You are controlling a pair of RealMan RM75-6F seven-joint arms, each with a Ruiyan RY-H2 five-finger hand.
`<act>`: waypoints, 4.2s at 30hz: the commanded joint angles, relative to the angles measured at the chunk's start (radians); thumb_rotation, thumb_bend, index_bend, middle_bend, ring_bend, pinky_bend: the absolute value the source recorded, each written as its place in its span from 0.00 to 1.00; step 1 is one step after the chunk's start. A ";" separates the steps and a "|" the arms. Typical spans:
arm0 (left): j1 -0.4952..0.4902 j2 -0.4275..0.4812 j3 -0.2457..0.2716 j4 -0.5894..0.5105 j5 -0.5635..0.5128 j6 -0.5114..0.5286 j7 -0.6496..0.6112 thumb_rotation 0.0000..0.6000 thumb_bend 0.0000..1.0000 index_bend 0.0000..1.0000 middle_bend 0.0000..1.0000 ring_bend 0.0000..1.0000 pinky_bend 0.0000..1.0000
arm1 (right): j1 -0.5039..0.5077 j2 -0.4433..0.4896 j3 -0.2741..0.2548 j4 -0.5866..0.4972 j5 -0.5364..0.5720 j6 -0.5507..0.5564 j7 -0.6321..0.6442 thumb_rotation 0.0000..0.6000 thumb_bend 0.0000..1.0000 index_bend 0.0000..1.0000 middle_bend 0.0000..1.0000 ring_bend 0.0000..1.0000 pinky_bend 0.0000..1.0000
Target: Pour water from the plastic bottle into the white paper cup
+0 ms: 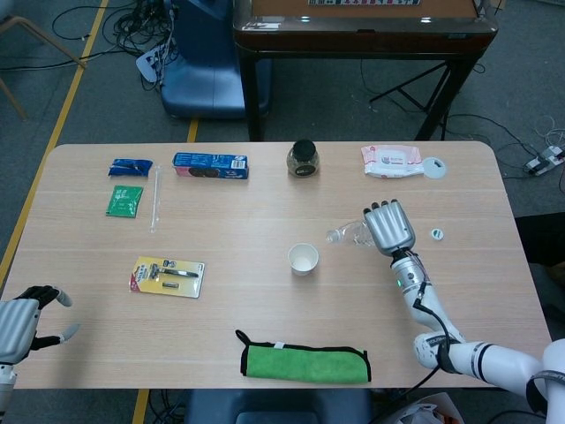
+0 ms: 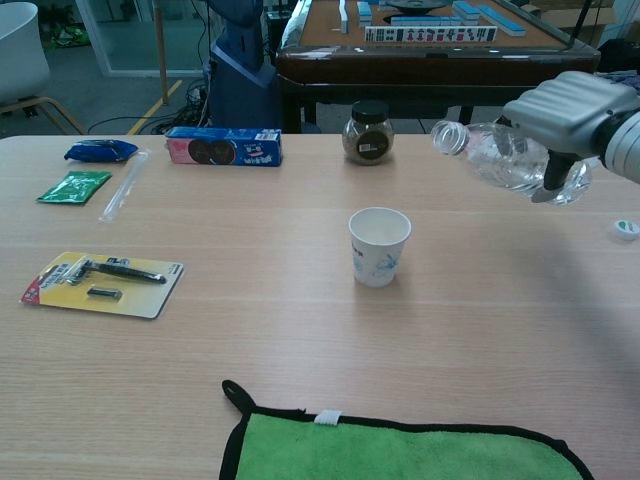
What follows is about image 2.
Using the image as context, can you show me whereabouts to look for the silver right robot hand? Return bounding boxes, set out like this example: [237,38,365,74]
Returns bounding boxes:
[502,70,640,204]

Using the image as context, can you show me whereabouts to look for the transparent plastic bottle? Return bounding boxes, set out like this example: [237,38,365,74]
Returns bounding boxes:
[429,119,593,207]

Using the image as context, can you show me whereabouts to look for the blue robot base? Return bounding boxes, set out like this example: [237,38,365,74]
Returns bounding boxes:
[204,0,280,132]

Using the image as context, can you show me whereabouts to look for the white green bottle cap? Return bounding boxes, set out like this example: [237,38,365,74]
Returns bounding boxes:
[611,218,640,242]

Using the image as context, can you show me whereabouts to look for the white paper cup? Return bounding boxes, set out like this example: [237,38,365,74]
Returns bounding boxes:
[348,206,413,289]

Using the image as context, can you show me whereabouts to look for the black tripod stand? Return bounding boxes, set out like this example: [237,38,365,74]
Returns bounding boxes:
[568,0,595,52]

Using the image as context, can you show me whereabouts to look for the blue backed mahjong tile row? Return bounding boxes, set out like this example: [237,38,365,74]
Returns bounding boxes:
[481,3,529,39]
[451,0,482,24]
[391,15,464,28]

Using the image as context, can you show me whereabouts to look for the brown mahjong table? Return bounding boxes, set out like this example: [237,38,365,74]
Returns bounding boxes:
[274,0,601,135]

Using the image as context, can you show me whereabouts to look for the mahjong tile row showing faces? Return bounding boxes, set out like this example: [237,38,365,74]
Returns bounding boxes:
[364,25,499,44]

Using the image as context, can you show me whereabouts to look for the glass jar black lid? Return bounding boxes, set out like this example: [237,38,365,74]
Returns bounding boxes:
[342,99,395,165]

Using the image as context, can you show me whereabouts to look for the blue cookie box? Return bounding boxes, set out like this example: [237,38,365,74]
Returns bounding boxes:
[164,126,284,168]

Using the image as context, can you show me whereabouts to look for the green cloth black trim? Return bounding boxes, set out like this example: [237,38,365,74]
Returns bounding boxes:
[218,379,596,480]

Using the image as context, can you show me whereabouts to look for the straw in clear wrapper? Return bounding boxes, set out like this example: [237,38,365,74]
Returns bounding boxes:
[98,148,150,224]

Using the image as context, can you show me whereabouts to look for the blue snack packet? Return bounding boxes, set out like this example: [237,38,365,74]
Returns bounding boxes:
[63,139,139,164]

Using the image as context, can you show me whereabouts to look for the green sachet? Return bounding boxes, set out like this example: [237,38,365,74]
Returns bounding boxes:
[35,169,113,206]

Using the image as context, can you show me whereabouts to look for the razor in yellow blister pack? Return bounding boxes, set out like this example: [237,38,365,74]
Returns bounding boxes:
[19,250,185,320]

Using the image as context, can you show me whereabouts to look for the white chair wooden legs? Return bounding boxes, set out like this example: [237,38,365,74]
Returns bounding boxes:
[0,2,84,136]

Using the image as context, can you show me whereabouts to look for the black cable tangle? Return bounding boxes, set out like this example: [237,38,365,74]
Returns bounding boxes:
[169,74,214,127]

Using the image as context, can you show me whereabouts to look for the wooden post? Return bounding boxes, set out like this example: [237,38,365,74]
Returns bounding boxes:
[152,0,170,106]

